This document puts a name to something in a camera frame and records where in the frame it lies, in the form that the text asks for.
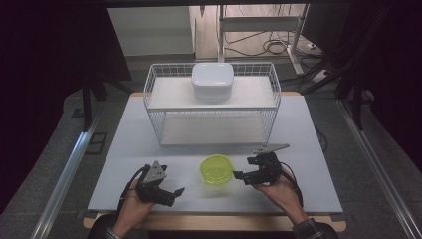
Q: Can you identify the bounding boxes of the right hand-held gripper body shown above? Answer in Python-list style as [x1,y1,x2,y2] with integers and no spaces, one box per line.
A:
[252,142,291,187]

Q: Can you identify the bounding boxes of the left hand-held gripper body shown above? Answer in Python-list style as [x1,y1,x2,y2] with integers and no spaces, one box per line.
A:
[133,160,172,204]

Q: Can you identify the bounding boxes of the green lidded plastic container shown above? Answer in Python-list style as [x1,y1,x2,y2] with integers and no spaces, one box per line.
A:
[198,153,236,186]

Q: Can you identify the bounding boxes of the white wire rack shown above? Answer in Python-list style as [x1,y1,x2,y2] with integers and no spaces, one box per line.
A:
[142,62,283,147]

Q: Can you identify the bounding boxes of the white lidded box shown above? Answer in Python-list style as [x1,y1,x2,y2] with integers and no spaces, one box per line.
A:
[191,62,235,102]

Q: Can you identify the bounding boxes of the person's left hand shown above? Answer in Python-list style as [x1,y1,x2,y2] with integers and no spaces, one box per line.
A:
[111,188,157,237]

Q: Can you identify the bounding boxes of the person's right hand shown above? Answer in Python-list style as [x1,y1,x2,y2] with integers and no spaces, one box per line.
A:
[253,164,310,226]

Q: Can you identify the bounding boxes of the dark metal stand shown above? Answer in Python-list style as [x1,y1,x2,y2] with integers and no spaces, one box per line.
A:
[80,74,133,132]

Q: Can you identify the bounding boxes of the white power strip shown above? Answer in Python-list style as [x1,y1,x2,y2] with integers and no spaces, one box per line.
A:
[311,68,333,84]

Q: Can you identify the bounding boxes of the white panel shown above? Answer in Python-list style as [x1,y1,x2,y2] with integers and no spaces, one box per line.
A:
[106,6,197,58]

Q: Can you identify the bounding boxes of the left hand-held gripper black cable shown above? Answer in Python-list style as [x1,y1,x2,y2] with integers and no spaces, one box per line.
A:
[116,164,151,213]

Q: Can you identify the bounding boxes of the hand-held gripper black cable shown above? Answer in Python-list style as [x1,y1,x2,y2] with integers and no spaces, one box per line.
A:
[116,164,151,213]
[279,161,305,209]

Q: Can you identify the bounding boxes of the right hand-held gripper black cable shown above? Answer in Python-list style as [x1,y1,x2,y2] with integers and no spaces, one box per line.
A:
[279,161,305,209]

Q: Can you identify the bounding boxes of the silver metal rail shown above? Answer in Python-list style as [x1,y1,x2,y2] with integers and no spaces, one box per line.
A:
[30,127,93,239]
[335,99,422,239]

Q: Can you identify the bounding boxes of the black floor cables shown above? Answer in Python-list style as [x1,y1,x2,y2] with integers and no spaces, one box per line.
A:
[224,30,321,58]

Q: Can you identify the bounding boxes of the white metal desk frame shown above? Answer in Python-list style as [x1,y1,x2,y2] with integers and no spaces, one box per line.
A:
[217,3,312,76]

